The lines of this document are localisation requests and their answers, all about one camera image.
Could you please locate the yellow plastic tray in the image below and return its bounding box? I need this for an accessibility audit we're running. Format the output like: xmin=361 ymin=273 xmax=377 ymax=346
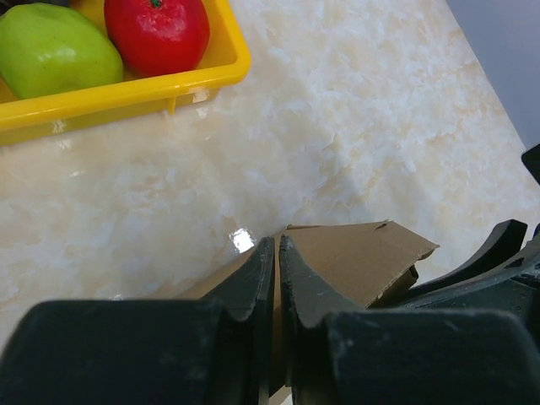
xmin=1 ymin=0 xmax=251 ymax=146

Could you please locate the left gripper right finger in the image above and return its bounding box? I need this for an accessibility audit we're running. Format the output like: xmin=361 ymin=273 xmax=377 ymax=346
xmin=279 ymin=236 xmax=539 ymax=404

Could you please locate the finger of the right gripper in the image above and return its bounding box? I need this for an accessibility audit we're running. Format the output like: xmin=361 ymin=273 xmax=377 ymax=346
xmin=400 ymin=219 xmax=540 ymax=313

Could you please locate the red tomato fruit front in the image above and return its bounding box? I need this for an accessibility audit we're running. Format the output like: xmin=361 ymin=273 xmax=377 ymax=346
xmin=104 ymin=0 xmax=210 ymax=77

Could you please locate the light green apple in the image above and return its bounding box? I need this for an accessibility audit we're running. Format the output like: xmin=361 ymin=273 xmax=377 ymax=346
xmin=1 ymin=3 xmax=124 ymax=99

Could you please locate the brown cardboard box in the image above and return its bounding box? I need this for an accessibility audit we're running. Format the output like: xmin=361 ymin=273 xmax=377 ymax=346
xmin=180 ymin=220 xmax=439 ymax=396

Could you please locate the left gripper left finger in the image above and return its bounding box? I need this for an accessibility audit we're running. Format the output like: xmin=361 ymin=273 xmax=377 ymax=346
xmin=1 ymin=238 xmax=275 ymax=404

